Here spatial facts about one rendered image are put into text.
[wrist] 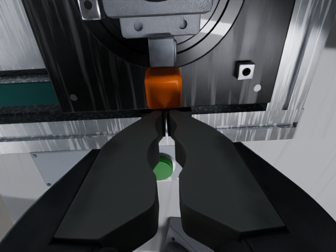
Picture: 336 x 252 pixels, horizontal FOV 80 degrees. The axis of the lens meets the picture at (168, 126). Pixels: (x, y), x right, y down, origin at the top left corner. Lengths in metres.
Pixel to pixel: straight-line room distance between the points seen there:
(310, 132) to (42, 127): 0.45
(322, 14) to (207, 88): 0.13
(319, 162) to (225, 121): 0.32
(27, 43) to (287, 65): 0.30
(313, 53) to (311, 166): 0.32
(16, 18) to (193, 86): 0.21
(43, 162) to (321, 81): 0.45
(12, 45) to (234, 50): 0.26
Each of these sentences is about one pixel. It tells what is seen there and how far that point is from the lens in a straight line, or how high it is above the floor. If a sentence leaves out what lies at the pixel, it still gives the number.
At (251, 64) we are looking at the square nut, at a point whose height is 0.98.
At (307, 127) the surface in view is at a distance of 0.46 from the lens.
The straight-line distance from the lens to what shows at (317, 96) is 0.44.
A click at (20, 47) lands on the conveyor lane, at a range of 0.32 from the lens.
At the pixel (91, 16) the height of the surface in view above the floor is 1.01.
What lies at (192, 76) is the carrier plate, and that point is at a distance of 0.22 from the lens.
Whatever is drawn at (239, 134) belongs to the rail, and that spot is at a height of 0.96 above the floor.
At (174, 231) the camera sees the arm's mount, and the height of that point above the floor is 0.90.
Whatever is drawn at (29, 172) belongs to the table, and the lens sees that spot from 0.53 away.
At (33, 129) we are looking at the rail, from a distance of 0.30.
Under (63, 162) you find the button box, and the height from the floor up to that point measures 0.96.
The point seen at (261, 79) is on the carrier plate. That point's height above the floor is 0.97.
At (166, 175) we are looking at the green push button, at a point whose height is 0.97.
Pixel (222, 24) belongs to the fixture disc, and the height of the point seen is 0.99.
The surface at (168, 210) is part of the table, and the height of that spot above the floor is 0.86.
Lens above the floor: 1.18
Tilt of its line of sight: 58 degrees down
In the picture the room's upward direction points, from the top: 177 degrees clockwise
